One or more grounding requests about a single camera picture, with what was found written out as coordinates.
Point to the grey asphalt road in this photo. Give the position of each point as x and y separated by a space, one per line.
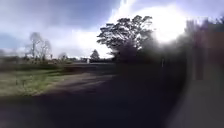
100 106

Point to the bare tree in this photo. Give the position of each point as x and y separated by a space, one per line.
38 47

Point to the small dark tree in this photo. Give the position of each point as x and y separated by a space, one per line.
95 55

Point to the dark trees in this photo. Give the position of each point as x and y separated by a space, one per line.
203 46

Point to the green grass verge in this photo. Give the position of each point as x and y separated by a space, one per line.
23 83

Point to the large spreading tree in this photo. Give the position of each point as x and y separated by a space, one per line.
126 33

